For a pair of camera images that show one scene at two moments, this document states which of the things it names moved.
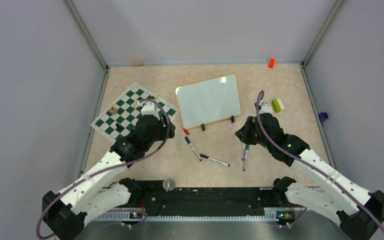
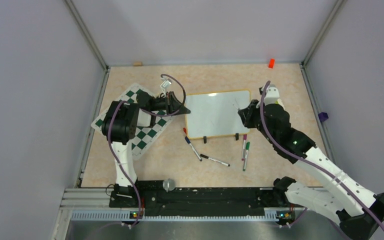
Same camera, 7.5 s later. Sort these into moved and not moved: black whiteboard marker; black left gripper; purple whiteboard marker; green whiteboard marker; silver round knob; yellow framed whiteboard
Moved: yellow framed whiteboard; black left gripper
Not moved: purple whiteboard marker; silver round knob; green whiteboard marker; black whiteboard marker
